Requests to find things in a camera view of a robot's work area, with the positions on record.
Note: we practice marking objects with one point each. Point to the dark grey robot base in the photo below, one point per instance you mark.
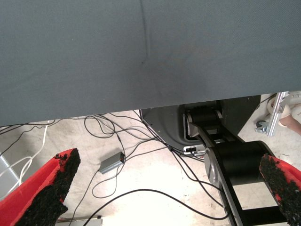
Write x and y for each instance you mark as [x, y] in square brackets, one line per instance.
[164, 127]

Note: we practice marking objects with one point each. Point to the black robot torso frame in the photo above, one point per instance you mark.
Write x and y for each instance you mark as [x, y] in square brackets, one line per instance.
[240, 162]

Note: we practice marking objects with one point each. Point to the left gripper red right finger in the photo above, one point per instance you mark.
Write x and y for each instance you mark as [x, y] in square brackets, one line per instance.
[287, 188]

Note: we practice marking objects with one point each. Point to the bare person leg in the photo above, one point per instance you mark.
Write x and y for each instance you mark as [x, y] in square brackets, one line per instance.
[291, 117]

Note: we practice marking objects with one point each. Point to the aluminium profile post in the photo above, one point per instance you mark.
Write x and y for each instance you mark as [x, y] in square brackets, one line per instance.
[277, 113]

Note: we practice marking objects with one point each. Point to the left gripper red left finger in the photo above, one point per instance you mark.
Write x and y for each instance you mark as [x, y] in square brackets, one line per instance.
[35, 200]

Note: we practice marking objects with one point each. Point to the small grey hub box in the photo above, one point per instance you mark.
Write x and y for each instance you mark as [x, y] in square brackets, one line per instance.
[110, 163]

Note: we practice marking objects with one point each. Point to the grey caster wheel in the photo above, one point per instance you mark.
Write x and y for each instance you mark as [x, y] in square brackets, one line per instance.
[261, 124]

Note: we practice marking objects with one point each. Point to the dark grey table cloth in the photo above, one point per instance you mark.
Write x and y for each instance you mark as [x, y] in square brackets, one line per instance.
[117, 58]

